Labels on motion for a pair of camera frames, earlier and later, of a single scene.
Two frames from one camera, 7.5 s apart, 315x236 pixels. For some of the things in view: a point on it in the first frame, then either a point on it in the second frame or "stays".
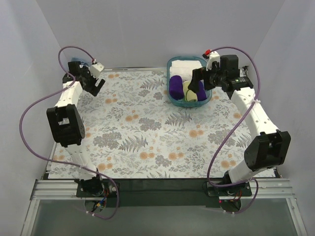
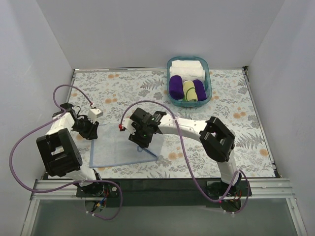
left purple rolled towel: x=175 y=88 stays
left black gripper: x=89 y=80 to x=89 y=130
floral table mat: x=133 y=131 stays
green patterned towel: x=189 y=95 stays
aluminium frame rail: x=261 y=190 stays
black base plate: x=151 y=192 stays
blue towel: x=76 y=59 to x=112 y=147
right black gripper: x=200 y=75 to x=140 y=138
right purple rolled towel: x=201 y=94 stays
